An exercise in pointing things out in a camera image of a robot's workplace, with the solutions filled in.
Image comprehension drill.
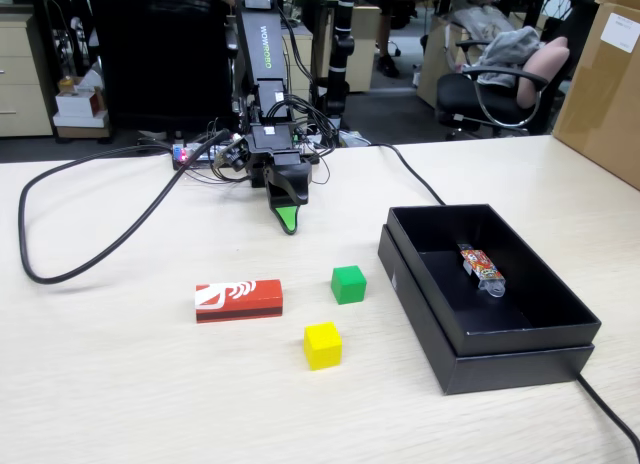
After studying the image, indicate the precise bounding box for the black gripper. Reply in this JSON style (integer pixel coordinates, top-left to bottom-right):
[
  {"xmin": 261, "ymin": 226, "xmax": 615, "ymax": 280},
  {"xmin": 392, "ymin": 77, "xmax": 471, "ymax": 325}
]
[{"xmin": 245, "ymin": 123, "xmax": 312, "ymax": 235}]

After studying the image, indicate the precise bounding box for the green cube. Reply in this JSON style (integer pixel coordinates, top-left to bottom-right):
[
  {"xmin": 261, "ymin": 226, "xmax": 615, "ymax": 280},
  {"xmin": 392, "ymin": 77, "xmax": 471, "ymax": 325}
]
[{"xmin": 330, "ymin": 264, "xmax": 368, "ymax": 306}]

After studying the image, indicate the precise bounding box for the red and white carton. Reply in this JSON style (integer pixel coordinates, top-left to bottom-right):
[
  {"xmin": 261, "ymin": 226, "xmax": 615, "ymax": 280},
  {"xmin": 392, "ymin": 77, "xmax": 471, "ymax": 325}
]
[{"xmin": 194, "ymin": 278, "xmax": 285, "ymax": 325}]

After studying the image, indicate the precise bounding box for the yellow cube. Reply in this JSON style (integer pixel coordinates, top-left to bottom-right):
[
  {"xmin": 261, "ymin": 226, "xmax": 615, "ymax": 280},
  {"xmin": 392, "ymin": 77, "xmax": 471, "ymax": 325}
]
[{"xmin": 303, "ymin": 321, "xmax": 344, "ymax": 372}]

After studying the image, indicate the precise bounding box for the black box inner tray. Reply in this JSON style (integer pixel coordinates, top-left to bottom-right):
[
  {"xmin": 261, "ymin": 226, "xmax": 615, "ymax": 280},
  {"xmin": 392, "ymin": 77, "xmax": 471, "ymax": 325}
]
[{"xmin": 387, "ymin": 203, "xmax": 602, "ymax": 358}]

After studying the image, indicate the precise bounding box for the black open box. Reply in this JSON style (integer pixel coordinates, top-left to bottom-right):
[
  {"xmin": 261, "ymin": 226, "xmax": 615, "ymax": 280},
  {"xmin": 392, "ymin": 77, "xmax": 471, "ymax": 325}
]
[{"xmin": 377, "ymin": 223, "xmax": 596, "ymax": 396}]

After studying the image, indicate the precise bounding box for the cardboard box with white label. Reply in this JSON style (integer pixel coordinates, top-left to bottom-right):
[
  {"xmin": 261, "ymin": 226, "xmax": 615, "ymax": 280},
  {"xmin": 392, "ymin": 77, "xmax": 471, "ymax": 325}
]
[{"xmin": 552, "ymin": 1, "xmax": 640, "ymax": 191}]

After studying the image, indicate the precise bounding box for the black board with green terminal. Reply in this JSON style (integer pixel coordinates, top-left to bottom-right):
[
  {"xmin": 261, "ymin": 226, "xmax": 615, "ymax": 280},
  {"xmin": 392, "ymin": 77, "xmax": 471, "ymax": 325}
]
[{"xmin": 293, "ymin": 132, "xmax": 322, "ymax": 166}]

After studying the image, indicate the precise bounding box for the controller board with red LED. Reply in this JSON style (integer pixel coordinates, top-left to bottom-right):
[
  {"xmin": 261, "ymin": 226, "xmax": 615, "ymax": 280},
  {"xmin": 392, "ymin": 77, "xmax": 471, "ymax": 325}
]
[{"xmin": 172, "ymin": 142, "xmax": 221, "ymax": 171}]

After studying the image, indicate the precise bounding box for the beige cabinet with black lock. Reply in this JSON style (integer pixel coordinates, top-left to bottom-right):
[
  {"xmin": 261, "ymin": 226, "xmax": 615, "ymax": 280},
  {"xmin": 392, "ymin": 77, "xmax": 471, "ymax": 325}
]
[{"xmin": 279, "ymin": 23, "xmax": 316, "ymax": 105}]

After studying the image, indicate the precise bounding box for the plain beige cabinet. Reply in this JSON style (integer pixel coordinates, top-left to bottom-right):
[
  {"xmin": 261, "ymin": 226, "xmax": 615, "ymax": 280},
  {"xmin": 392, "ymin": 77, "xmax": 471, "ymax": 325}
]
[{"xmin": 344, "ymin": 4, "xmax": 382, "ymax": 94}]

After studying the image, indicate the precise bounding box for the person leg with dark shoe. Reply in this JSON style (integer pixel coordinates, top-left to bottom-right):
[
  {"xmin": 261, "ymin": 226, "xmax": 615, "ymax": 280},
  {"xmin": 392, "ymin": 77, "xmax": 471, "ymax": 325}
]
[{"xmin": 374, "ymin": 0, "xmax": 402, "ymax": 80}]

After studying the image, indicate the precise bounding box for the black monitor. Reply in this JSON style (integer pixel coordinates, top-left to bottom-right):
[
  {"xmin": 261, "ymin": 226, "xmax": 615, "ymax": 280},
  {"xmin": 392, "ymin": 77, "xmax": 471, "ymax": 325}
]
[{"xmin": 85, "ymin": 0, "xmax": 235, "ymax": 134}]

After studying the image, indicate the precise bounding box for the black office chair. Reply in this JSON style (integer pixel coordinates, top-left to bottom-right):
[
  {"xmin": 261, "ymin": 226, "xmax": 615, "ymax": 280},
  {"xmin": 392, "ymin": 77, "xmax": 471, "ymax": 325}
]
[{"xmin": 434, "ymin": 0, "xmax": 601, "ymax": 141}]

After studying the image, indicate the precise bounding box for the colourful candy in clear wrapper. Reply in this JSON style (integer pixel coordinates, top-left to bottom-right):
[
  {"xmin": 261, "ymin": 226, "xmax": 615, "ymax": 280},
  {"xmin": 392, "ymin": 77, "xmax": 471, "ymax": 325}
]
[{"xmin": 457, "ymin": 242, "xmax": 507, "ymax": 299}]

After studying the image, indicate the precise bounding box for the flat white carton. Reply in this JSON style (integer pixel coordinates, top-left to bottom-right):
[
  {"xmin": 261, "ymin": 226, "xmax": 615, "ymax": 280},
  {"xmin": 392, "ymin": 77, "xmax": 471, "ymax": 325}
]
[{"xmin": 52, "ymin": 111, "xmax": 110, "ymax": 130}]

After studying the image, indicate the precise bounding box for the white carton with red side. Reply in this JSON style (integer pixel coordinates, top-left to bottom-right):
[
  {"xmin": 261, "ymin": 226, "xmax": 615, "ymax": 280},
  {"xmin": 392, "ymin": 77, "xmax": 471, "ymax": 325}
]
[{"xmin": 54, "ymin": 86, "xmax": 105, "ymax": 119}]

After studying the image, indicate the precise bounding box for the grey cloth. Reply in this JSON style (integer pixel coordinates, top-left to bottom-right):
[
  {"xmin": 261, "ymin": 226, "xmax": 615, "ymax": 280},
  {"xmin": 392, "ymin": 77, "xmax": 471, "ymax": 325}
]
[{"xmin": 472, "ymin": 26, "xmax": 544, "ymax": 88}]

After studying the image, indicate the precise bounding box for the pink cushion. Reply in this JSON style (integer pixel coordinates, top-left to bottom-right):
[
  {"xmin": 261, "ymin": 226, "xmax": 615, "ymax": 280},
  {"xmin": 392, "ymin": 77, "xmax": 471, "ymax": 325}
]
[{"xmin": 515, "ymin": 36, "xmax": 571, "ymax": 109}]

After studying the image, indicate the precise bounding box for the beige drawer cabinet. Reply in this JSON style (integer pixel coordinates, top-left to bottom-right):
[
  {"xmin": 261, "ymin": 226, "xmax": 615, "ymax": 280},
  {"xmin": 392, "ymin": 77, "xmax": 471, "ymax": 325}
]
[{"xmin": 0, "ymin": 13, "xmax": 54, "ymax": 138}]

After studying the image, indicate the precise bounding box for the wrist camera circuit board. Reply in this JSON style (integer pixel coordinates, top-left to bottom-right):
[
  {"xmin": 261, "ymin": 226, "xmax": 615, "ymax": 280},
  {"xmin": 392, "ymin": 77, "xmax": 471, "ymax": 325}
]
[{"xmin": 214, "ymin": 136, "xmax": 250, "ymax": 173}]

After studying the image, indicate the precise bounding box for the thick black camera cable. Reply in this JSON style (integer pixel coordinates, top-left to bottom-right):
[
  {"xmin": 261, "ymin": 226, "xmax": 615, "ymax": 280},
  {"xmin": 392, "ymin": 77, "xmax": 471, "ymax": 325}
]
[{"xmin": 17, "ymin": 127, "xmax": 232, "ymax": 286}]

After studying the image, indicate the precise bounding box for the black power cable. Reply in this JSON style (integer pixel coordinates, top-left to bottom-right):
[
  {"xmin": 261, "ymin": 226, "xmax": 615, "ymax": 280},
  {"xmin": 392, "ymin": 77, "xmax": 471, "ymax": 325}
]
[{"xmin": 367, "ymin": 142, "xmax": 640, "ymax": 450}]

